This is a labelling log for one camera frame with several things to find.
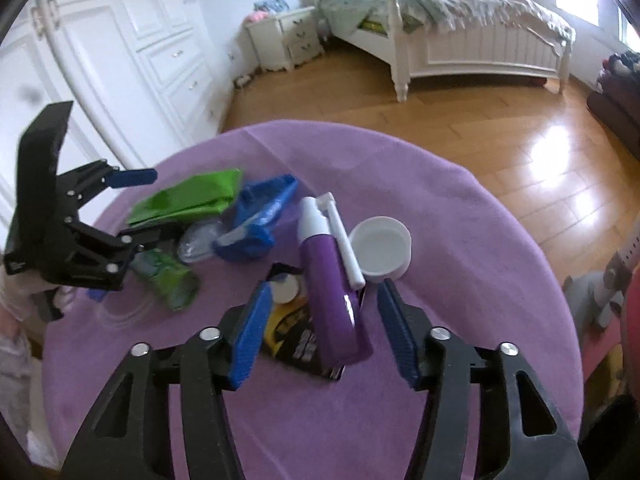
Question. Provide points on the floral quilt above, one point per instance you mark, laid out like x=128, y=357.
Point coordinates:
x=450, y=7

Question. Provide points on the person's left forearm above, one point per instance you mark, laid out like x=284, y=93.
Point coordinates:
x=20, y=390

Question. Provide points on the clear plastic blister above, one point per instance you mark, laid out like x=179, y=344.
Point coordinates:
x=200, y=242

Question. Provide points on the green printed bag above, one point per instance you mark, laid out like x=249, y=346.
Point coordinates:
x=167, y=277

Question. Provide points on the pink plush toy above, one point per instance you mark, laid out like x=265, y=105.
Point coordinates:
x=256, y=16

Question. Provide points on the pile of dark cushions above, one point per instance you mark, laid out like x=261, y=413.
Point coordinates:
x=617, y=105

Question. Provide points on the person's left hand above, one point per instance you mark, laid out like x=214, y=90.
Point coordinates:
x=17, y=297

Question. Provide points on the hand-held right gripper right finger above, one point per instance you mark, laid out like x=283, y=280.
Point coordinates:
x=397, y=335

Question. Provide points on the lime green wrapper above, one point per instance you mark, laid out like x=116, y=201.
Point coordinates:
x=195, y=195

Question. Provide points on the purple tablecloth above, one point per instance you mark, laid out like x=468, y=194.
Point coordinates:
x=450, y=240

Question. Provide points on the black printed packet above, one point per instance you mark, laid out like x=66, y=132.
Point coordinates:
x=295, y=340

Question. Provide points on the blue bag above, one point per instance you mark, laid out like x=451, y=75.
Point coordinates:
x=272, y=4

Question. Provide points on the white wardrobe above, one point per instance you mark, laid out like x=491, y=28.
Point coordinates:
x=100, y=50

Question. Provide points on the white round cap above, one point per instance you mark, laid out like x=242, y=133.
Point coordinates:
x=380, y=247

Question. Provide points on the white power strip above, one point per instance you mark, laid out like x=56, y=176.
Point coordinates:
x=243, y=80

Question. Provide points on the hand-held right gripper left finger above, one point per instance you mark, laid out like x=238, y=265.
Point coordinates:
x=250, y=330

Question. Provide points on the red object under bed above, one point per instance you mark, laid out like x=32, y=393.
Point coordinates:
x=539, y=81

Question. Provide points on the purple spray bottle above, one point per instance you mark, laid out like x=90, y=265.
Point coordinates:
x=332, y=305

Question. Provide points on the white nightstand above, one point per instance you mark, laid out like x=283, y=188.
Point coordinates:
x=285, y=40

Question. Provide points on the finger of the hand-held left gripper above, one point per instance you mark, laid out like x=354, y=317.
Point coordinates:
x=100, y=260
x=132, y=177

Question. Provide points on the white wooden bed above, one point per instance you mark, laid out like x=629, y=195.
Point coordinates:
x=480, y=50

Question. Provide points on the blue wrapper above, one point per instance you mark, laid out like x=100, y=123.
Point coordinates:
x=260, y=215

